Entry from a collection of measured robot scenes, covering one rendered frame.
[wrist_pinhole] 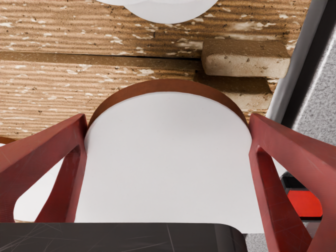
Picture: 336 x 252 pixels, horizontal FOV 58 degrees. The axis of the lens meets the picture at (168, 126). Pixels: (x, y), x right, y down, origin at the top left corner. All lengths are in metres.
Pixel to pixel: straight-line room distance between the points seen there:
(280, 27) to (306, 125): 0.13
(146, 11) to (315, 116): 0.21
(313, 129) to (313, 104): 0.03
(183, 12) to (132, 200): 0.11
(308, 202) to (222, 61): 0.26
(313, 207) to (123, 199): 0.32
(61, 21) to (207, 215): 0.16
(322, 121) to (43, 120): 0.27
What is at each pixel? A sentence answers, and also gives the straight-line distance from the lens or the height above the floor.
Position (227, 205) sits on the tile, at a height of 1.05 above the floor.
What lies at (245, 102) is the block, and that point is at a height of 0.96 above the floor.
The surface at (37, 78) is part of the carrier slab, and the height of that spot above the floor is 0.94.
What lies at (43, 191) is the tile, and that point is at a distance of 0.37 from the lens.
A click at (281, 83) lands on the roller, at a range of 0.29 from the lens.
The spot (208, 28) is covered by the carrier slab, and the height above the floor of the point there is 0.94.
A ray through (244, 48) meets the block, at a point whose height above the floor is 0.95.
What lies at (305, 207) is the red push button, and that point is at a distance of 0.43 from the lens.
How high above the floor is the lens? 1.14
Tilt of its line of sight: 47 degrees down
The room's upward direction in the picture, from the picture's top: 180 degrees clockwise
